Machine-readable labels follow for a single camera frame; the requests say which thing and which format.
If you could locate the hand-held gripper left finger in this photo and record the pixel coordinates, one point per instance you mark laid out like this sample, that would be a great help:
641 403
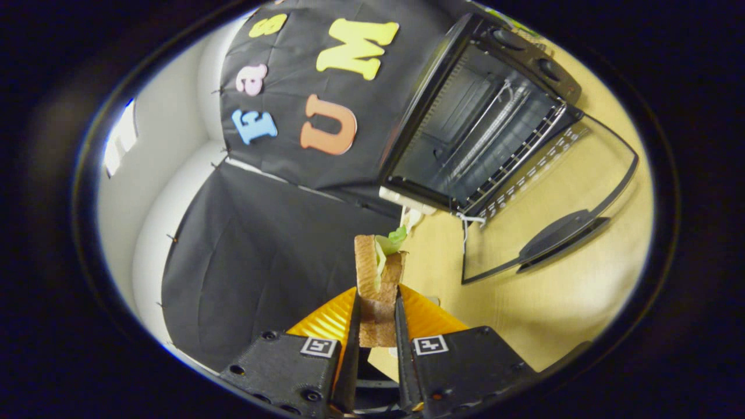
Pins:
291 366

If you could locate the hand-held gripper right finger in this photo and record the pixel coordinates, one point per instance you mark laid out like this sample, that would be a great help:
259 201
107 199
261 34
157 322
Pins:
465 366

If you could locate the toasted sandwich with lettuce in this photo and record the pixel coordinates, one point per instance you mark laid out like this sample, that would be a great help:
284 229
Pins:
378 291

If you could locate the black toaster oven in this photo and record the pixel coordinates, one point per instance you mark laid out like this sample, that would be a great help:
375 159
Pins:
524 55

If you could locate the white pop-up toaster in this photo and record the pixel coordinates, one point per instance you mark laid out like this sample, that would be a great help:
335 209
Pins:
407 202

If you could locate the black backdrop cloth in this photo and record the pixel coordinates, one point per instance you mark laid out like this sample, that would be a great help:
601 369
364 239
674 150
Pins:
256 262

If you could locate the long ceiling light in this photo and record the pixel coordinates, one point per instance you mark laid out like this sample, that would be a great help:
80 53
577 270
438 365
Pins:
121 137

